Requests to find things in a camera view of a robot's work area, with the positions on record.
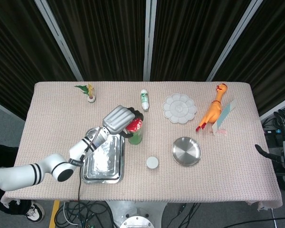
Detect white black sneaker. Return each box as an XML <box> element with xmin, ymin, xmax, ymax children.
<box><xmin>25</xmin><ymin>200</ymin><xmax>45</xmax><ymax>223</ymax></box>

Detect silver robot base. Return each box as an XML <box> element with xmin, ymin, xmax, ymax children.
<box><xmin>106</xmin><ymin>200</ymin><xmax>168</xmax><ymax>228</ymax></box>

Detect small white round lid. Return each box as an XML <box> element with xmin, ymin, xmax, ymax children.
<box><xmin>146</xmin><ymin>156</ymin><xmax>159</xmax><ymax>170</ymax></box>

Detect orange rubber chicken toy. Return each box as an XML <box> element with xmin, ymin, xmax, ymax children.
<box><xmin>195</xmin><ymin>83</ymin><xmax>228</xmax><ymax>133</ymax></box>

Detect white flower paint palette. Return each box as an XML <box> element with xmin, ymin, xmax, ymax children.
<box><xmin>162</xmin><ymin>93</ymin><xmax>197</xmax><ymax>124</ymax></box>

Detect rectangular steel tray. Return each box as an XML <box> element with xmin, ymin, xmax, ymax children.
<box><xmin>82</xmin><ymin>127</ymin><xmax>126</xmax><ymax>185</ymax></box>

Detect dark pleated curtain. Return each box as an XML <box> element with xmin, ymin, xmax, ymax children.
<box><xmin>0</xmin><ymin>0</ymin><xmax>78</xmax><ymax>121</ymax></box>
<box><xmin>46</xmin><ymin>0</ymin><xmax>149</xmax><ymax>81</ymax></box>
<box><xmin>150</xmin><ymin>0</ymin><xmax>256</xmax><ymax>82</ymax></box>
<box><xmin>213</xmin><ymin>0</ymin><xmax>285</xmax><ymax>117</ymax></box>

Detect round steel plate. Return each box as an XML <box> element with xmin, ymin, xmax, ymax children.
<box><xmin>171</xmin><ymin>136</ymin><xmax>202</xmax><ymax>167</ymax></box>

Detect black power box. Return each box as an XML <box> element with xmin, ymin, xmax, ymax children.
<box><xmin>262</xmin><ymin>128</ymin><xmax>284</xmax><ymax>143</ymax></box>

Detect small potted plant figurine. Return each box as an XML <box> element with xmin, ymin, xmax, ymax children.
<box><xmin>74</xmin><ymin>83</ymin><xmax>97</xmax><ymax>103</ymax></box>

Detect white blue folded card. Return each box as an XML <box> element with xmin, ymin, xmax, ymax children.
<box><xmin>211</xmin><ymin>99</ymin><xmax>237</xmax><ymax>136</ymax></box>

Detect white partition post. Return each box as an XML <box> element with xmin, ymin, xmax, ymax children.
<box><xmin>142</xmin><ymin>0</ymin><xmax>157</xmax><ymax>81</ymax></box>
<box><xmin>206</xmin><ymin>0</ymin><xmax>266</xmax><ymax>82</ymax></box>
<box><xmin>34</xmin><ymin>0</ymin><xmax>84</xmax><ymax>82</ymax></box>

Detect floor cable tangle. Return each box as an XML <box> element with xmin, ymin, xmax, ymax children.
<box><xmin>54</xmin><ymin>200</ymin><xmax>116</xmax><ymax>228</ymax></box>

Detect beige waffle tablecloth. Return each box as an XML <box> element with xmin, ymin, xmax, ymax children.
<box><xmin>3</xmin><ymin>81</ymin><xmax>283</xmax><ymax>212</ymax></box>

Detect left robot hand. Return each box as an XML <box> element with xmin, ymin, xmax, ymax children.
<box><xmin>102</xmin><ymin>105</ymin><xmax>144</xmax><ymax>138</ymax></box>

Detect person leg dark trousers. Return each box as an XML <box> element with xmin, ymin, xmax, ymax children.
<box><xmin>0</xmin><ymin>139</ymin><xmax>33</xmax><ymax>214</ymax></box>

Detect red-capped green bottle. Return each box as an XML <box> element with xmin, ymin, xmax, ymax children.
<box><xmin>125</xmin><ymin>117</ymin><xmax>143</xmax><ymax>145</ymax></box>

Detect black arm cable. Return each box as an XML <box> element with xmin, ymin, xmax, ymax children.
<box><xmin>77</xmin><ymin>128</ymin><xmax>103</xmax><ymax>202</ymax></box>

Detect white green plastic bottle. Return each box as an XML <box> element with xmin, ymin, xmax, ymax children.
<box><xmin>140</xmin><ymin>89</ymin><xmax>150</xmax><ymax>112</ymax></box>

